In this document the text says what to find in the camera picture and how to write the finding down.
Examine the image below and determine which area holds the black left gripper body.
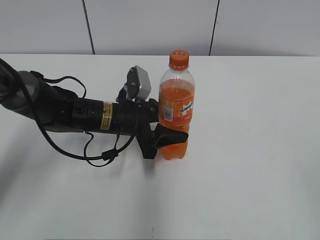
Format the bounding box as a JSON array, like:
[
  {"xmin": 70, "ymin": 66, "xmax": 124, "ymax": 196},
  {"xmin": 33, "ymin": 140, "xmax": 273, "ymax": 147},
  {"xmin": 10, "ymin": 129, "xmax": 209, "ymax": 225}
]
[{"xmin": 113, "ymin": 98, "xmax": 159, "ymax": 159}]

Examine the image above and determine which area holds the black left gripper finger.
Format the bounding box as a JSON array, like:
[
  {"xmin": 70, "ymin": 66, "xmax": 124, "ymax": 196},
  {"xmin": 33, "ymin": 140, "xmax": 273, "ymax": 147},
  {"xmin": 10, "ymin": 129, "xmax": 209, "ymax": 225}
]
[{"xmin": 151, "ymin": 123, "xmax": 189, "ymax": 150}]

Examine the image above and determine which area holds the orange soda bottle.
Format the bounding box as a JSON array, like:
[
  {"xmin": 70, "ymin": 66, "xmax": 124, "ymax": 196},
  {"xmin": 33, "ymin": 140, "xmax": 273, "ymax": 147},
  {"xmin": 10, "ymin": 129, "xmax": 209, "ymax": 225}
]
[{"xmin": 158, "ymin": 64, "xmax": 196, "ymax": 161}]

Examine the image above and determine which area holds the orange bottle cap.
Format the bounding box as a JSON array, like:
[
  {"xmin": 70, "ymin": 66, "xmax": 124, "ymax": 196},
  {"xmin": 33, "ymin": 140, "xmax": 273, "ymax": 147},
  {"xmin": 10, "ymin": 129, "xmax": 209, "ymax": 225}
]
[{"xmin": 169, "ymin": 49, "xmax": 190, "ymax": 71}]

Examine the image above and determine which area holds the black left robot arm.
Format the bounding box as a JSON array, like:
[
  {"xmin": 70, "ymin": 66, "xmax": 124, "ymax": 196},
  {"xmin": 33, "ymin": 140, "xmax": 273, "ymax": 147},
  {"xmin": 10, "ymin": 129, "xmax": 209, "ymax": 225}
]
[{"xmin": 0, "ymin": 61, "xmax": 189, "ymax": 159}]

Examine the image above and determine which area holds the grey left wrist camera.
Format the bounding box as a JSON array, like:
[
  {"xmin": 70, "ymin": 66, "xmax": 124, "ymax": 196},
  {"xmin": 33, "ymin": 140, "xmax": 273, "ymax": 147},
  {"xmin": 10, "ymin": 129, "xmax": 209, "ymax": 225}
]
[{"xmin": 124, "ymin": 65, "xmax": 152, "ymax": 101}]

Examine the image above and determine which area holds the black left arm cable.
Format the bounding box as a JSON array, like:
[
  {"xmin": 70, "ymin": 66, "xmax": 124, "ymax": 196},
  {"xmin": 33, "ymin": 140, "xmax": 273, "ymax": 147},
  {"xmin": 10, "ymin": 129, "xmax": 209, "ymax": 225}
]
[{"xmin": 14, "ymin": 74, "xmax": 140, "ymax": 168}]

